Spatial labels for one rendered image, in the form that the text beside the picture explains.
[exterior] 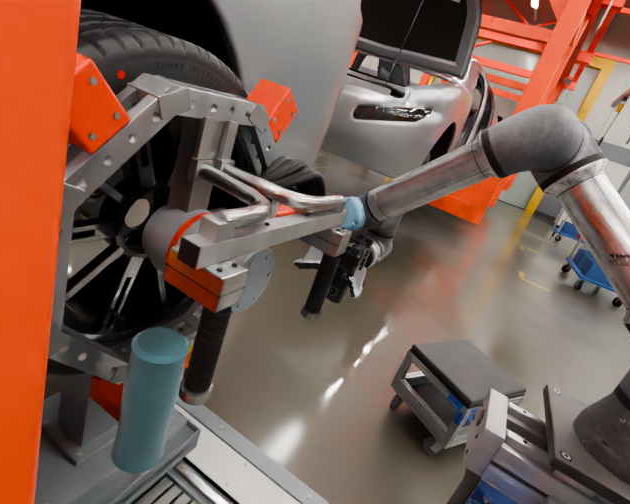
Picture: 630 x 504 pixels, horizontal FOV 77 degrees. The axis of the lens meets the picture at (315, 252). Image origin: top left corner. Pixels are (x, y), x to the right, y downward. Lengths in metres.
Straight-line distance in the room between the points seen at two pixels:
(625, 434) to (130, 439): 0.77
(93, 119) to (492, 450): 0.76
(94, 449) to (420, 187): 0.98
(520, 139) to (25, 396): 0.72
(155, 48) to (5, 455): 0.57
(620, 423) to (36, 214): 0.76
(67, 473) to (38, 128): 1.05
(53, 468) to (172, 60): 0.93
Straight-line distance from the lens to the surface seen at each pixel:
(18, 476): 0.30
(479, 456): 0.80
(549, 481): 0.81
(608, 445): 0.80
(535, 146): 0.78
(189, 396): 0.59
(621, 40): 13.96
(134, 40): 0.69
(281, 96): 0.84
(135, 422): 0.77
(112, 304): 0.88
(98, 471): 1.19
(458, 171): 0.80
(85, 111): 0.56
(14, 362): 0.24
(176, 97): 0.63
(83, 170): 0.58
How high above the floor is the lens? 1.17
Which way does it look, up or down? 21 degrees down
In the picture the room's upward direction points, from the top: 19 degrees clockwise
